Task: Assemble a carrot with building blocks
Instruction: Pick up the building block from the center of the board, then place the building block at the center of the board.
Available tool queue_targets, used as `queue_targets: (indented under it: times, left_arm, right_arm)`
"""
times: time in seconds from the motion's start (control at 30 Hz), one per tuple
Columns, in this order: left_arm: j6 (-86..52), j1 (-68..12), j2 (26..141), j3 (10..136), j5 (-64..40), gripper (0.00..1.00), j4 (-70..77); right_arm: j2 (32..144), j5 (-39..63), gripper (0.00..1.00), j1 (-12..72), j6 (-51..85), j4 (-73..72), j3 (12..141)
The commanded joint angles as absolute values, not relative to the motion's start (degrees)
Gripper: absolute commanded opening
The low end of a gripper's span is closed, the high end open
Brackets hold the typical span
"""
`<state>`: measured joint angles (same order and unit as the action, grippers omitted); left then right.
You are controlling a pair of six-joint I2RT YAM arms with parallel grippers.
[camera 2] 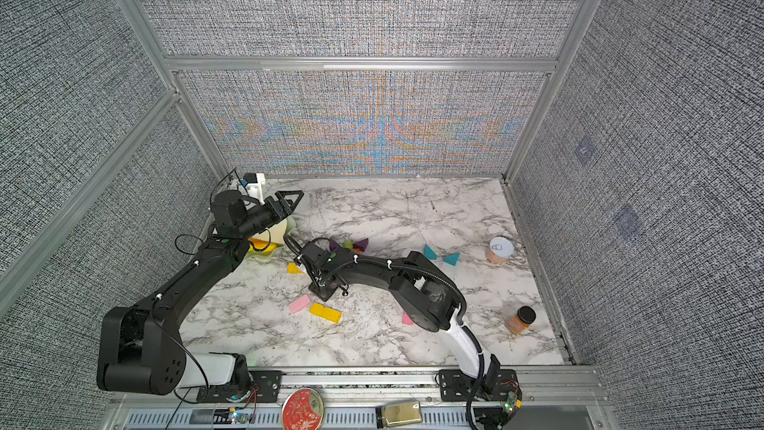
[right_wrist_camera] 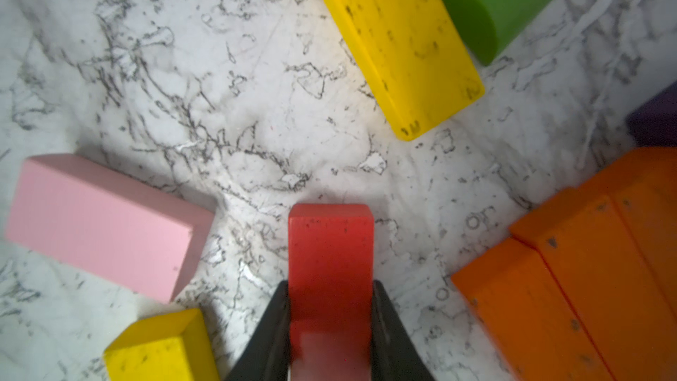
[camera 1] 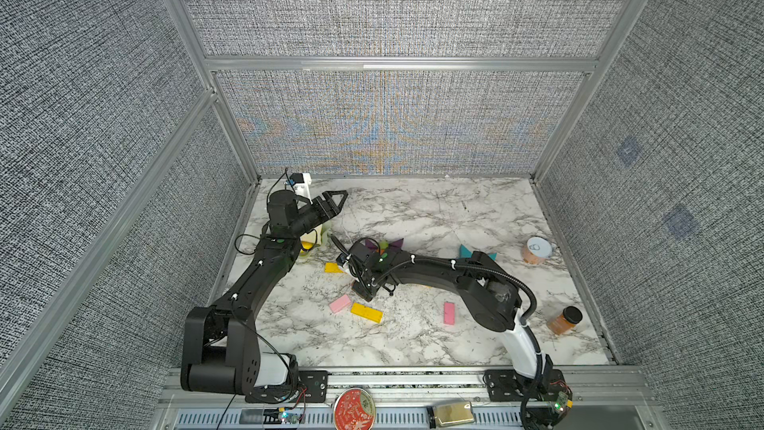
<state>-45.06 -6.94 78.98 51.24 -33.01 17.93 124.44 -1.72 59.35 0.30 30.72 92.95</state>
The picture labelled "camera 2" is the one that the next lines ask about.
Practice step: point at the amber jar black lid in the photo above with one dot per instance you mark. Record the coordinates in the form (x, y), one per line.
(523, 318)

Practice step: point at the yellow block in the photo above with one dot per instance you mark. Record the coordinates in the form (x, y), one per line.
(295, 269)
(325, 313)

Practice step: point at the red round tin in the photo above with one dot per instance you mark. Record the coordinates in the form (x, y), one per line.
(304, 409)

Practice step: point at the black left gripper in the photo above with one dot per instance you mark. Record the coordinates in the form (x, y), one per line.
(286, 209)

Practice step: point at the green wavy plate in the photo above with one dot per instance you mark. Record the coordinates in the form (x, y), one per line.
(291, 227)

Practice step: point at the white lidded cup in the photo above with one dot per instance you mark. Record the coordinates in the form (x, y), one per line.
(500, 250)

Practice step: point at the yellow block near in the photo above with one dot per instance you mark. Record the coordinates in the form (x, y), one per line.
(325, 313)

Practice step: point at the pink block left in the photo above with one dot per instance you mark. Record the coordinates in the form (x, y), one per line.
(299, 304)

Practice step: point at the yellow block left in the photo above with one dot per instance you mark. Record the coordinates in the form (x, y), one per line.
(295, 269)

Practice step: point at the toy orange slice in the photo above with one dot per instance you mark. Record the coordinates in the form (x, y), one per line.
(262, 247)

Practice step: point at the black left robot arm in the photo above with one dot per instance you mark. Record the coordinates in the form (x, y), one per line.
(140, 349)

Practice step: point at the gold metal box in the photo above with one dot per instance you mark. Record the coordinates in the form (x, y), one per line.
(397, 414)

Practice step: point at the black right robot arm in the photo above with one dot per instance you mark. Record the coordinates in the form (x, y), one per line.
(427, 296)

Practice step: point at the teal triangle block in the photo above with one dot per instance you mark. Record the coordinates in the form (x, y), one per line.
(430, 253)
(452, 259)

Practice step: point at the toy bread slice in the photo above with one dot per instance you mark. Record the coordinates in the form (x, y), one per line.
(276, 234)

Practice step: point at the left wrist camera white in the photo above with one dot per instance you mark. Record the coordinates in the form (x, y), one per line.
(254, 185)

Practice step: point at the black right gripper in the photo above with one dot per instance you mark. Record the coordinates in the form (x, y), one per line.
(320, 295)

